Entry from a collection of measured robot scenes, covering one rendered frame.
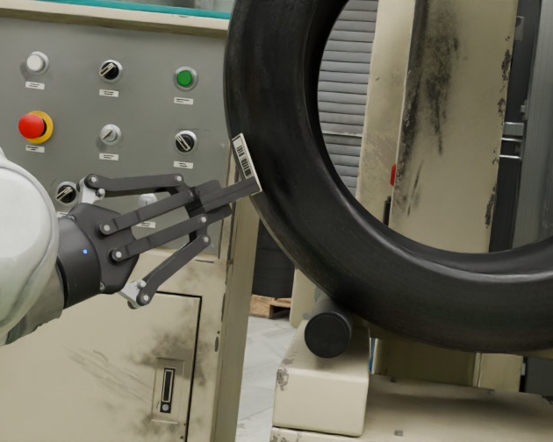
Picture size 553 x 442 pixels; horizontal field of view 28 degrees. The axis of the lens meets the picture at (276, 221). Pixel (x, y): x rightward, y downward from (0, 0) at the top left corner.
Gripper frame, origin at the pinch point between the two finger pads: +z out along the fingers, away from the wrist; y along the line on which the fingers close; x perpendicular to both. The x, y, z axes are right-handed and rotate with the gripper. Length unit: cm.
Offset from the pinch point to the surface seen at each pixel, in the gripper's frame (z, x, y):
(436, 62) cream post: 44.9, -9.0, -6.0
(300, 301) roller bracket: 22.6, -26.0, 14.9
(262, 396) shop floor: 208, -335, 76
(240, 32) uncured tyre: 8.6, 1.9, -14.5
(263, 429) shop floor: 172, -287, 79
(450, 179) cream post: 41.7, -11.9, 8.3
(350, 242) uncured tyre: 8.1, 5.1, 8.9
